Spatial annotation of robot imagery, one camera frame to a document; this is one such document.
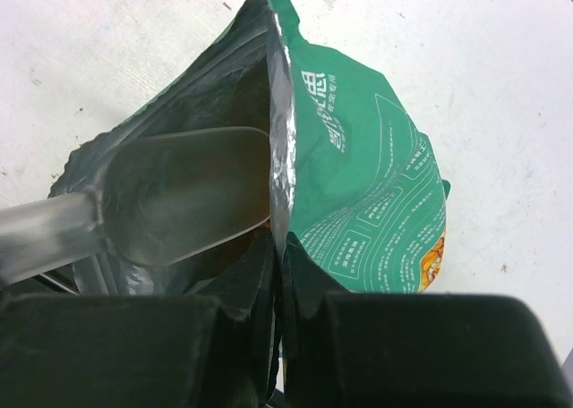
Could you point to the green pet food bag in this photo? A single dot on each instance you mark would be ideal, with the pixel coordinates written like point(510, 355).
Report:
point(350, 175)

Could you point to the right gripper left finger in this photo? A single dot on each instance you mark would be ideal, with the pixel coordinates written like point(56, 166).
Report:
point(213, 348)

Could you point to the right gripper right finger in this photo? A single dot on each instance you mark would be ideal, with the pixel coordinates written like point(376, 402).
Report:
point(344, 349)

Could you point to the clear plastic scoop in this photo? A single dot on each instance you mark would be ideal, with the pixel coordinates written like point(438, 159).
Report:
point(152, 202)

